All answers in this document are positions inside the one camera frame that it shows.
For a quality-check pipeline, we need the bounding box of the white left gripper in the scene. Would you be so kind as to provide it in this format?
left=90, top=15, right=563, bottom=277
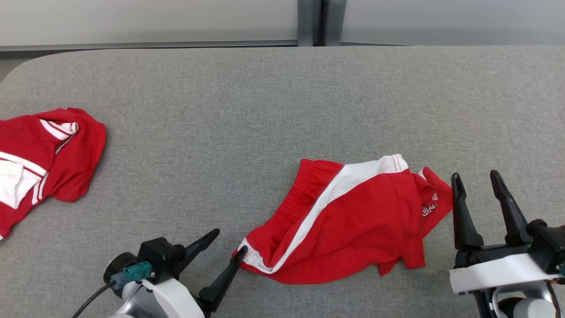
left=110, top=228, right=249, bottom=318

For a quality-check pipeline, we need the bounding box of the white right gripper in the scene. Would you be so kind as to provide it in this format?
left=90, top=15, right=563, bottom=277
left=449, top=170, right=563, bottom=294

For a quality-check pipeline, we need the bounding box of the red shorts white stripe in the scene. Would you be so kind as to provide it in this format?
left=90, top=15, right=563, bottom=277
left=233, top=154, right=454, bottom=284

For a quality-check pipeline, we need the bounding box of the red white basketball jersey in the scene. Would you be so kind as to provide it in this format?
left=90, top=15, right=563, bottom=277
left=0, top=107, right=107, bottom=241

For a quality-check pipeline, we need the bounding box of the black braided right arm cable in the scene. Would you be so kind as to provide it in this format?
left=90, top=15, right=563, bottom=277
left=547, top=283, right=562, bottom=318

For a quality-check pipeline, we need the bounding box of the long grey metal frame rail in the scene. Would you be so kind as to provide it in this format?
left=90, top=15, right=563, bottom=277
left=0, top=40, right=299, bottom=52

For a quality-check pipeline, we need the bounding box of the grey metal partition post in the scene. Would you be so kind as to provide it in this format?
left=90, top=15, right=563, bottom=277
left=297, top=0, right=347, bottom=47

